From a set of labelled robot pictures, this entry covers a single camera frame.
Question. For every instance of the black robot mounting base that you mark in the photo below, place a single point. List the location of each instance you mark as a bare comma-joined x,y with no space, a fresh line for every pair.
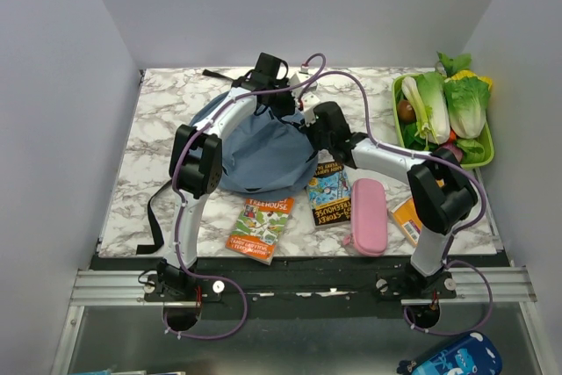
234,289

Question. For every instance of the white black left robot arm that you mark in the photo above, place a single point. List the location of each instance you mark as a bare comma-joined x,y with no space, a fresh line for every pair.
196,164

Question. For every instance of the black storey treehouse book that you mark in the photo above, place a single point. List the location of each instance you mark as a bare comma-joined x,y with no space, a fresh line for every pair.
329,195

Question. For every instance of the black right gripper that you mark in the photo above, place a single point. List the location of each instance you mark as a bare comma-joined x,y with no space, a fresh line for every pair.
308,130

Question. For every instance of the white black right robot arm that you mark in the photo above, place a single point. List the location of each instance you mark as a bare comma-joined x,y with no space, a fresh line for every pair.
444,194

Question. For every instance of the brown mushroom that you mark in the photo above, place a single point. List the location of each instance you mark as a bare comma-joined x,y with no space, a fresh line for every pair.
405,112

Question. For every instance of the purple red onion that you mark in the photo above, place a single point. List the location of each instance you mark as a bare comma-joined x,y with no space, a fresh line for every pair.
455,150

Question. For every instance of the orange storey treehouse book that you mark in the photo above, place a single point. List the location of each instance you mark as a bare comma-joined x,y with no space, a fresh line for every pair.
258,228

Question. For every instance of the blue shark pencil case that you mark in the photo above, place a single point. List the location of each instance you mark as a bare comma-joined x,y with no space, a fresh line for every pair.
471,353

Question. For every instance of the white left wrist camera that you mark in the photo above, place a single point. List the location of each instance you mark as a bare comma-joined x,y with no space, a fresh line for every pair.
300,80

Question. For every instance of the napa cabbage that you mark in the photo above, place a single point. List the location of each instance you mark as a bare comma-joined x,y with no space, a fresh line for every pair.
467,101
430,88

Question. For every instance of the orange notebook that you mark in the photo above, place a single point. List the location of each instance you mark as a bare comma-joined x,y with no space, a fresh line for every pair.
404,221

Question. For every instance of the pink pencil case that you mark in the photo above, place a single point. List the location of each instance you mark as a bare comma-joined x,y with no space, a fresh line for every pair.
368,219

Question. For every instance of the green plastic vegetable basket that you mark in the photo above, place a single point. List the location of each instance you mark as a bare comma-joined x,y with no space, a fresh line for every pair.
478,152

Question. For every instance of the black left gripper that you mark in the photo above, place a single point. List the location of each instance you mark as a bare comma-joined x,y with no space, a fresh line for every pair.
288,109

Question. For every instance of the blue student backpack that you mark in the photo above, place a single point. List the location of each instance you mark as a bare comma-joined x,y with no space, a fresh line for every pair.
267,158

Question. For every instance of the aluminium rail frame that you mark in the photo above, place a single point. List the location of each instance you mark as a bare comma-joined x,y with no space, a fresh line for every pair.
122,288

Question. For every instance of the right napa cabbage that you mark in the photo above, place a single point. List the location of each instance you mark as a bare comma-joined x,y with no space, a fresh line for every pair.
467,101

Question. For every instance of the left napa cabbage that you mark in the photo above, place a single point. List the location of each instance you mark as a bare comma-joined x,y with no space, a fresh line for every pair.
430,88

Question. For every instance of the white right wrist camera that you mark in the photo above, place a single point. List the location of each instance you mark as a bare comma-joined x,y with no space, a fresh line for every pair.
308,102

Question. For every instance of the yellow corn cob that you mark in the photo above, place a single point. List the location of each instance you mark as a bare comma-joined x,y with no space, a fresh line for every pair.
466,73

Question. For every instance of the white green leek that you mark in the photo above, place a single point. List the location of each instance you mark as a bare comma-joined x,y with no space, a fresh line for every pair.
412,95

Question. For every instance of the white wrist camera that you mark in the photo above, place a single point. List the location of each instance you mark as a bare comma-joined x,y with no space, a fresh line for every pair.
300,80
308,102

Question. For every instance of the green leafy lettuce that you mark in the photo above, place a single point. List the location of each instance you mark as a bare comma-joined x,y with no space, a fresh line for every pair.
453,65

